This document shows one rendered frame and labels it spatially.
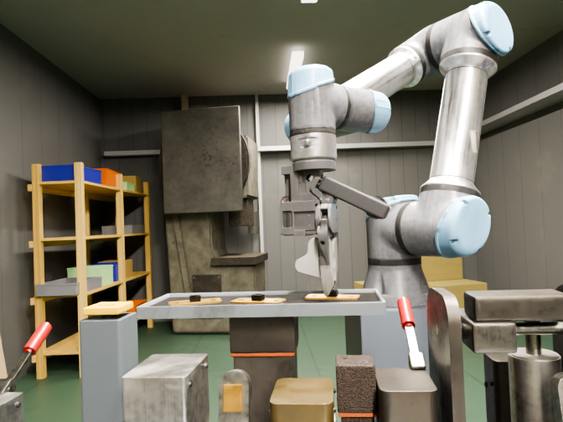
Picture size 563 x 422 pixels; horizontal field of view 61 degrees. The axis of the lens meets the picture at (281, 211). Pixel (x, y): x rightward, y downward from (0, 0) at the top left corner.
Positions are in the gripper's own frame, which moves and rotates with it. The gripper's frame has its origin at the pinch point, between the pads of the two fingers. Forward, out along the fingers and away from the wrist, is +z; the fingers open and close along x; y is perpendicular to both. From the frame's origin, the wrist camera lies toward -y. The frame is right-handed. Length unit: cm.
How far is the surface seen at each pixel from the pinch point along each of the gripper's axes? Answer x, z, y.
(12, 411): 24.5, 13.4, 39.5
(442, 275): -552, 63, -29
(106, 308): 11.2, 1.9, 34.2
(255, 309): 10.3, 1.9, 9.3
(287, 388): 19.1, 9.8, 2.2
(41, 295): -262, 44, 311
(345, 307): 7.9, 1.9, -3.4
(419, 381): 13.7, 9.9, -13.2
